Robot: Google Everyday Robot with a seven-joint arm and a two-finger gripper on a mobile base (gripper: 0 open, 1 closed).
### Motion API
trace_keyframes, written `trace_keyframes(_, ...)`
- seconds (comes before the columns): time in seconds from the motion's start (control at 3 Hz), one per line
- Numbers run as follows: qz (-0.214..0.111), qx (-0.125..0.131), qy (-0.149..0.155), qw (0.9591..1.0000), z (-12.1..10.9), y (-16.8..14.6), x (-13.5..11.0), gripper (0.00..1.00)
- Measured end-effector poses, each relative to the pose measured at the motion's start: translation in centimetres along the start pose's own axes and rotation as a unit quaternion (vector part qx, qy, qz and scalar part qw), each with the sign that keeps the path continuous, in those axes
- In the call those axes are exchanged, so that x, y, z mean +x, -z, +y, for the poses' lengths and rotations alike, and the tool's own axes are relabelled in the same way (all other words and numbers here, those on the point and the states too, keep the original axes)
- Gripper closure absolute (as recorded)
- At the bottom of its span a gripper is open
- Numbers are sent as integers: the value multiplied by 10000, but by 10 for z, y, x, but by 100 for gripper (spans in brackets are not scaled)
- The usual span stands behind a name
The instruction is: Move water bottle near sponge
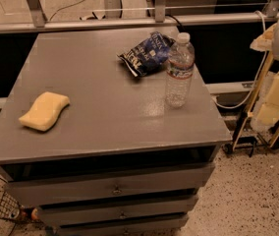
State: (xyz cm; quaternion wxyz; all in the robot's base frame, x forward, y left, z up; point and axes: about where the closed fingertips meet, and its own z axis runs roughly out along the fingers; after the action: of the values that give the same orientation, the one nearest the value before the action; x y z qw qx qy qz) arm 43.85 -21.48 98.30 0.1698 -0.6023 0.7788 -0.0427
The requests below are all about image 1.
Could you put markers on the clear plastic water bottle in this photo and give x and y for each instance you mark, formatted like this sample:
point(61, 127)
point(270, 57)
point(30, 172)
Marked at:
point(180, 68)

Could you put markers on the yellow sponge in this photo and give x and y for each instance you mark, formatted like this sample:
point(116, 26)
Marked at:
point(45, 111)

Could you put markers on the yellow folding stand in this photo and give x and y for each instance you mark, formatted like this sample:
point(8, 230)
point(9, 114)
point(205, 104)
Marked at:
point(260, 85)

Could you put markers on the dark blue chip bag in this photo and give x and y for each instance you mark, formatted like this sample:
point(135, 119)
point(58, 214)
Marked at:
point(149, 55)

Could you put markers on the grey drawer cabinet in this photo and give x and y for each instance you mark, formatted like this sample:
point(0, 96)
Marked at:
point(118, 160)

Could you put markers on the metal guard rail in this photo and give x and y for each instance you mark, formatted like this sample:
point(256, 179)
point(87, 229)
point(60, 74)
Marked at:
point(18, 16)

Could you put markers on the wire basket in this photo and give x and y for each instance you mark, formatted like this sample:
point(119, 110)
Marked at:
point(9, 207)

